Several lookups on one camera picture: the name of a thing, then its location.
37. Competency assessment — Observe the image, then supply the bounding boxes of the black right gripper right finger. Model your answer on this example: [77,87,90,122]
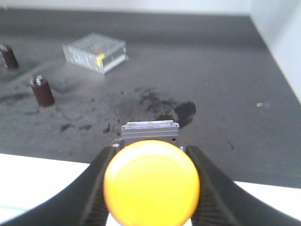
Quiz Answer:
[186,145,301,226]

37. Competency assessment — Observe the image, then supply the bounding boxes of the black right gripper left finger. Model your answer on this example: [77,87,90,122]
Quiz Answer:
[3,147,116,226]

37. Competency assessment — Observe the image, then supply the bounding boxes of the yellow mushroom push button switch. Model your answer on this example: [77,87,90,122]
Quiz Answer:
[103,120,201,226]

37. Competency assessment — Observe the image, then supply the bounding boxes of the dark brown capacitor centre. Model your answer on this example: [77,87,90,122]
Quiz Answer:
[30,75,55,107]

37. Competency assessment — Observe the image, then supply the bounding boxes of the dark brown capacitor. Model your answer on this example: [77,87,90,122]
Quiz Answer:
[0,44,19,70]
[30,75,55,107]

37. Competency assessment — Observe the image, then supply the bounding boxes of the silver mesh power supply centre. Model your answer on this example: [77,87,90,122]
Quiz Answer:
[62,33,128,75]

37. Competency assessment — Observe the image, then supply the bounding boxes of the dark brown capacitor left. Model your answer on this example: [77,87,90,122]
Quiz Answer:
[0,44,19,70]

